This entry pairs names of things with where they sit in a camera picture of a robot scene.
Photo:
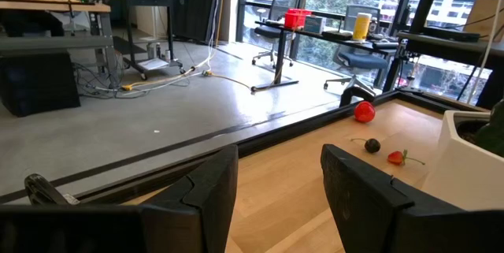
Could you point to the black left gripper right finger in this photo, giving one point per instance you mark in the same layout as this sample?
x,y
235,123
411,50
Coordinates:
x,y
362,205

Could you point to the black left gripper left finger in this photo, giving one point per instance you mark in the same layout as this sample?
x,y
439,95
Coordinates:
x,y
204,205

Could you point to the small red strawberry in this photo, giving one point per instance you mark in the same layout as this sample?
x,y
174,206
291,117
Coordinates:
x,y
395,157

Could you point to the dark cherry with stem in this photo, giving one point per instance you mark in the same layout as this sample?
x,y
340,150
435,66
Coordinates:
x,y
372,145

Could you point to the white hexagonal plant pot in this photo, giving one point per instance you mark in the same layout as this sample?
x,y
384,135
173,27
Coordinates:
x,y
460,174

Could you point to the black table clamp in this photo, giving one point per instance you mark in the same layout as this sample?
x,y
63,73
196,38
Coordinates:
x,y
354,93

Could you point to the blue seat office chair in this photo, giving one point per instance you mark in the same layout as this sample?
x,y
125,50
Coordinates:
x,y
360,60

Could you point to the tall green cactus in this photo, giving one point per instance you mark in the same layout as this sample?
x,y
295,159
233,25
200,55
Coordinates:
x,y
492,135

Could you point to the black office desk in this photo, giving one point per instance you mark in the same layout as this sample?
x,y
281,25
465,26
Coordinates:
x,y
283,56

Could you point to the black flat device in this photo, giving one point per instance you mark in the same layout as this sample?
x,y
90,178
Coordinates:
x,y
336,35

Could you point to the yellow white wipes canister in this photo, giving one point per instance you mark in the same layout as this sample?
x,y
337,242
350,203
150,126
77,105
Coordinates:
x,y
361,26

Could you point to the black side table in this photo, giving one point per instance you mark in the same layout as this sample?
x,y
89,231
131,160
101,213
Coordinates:
x,y
453,46

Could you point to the teal cardboard box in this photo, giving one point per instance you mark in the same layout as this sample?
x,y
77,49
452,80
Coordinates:
x,y
314,24

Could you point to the red plastic bin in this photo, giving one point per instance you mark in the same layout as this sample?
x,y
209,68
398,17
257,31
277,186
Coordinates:
x,y
295,18

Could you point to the black curtain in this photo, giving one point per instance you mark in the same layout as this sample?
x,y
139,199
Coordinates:
x,y
197,4

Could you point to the grey mesh office chair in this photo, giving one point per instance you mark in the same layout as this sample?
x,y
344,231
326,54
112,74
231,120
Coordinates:
x,y
279,8

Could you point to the brown cardboard sheet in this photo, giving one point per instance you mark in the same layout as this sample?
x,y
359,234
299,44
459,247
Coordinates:
x,y
484,16

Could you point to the wooden top workbench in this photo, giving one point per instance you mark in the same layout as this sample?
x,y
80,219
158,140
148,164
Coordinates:
x,y
59,7

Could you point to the black glossy post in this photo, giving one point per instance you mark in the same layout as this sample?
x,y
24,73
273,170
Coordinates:
x,y
39,190

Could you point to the black frame post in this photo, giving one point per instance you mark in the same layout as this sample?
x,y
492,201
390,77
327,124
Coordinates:
x,y
427,1

